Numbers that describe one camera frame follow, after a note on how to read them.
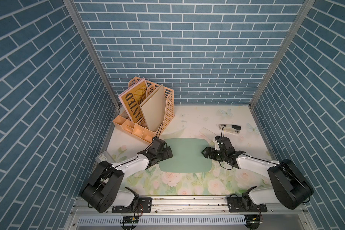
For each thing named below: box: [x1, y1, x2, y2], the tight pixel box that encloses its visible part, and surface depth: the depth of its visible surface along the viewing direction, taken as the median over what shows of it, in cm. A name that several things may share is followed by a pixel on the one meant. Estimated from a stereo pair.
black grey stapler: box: [218, 124, 242, 134], surface depth 104 cm
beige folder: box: [139, 83, 166, 132], surface depth 91 cm
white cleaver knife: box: [199, 126, 218, 144], surface depth 107 cm
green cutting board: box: [158, 138, 213, 174], surface depth 91 cm
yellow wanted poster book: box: [118, 77, 147, 122], surface depth 95 cm
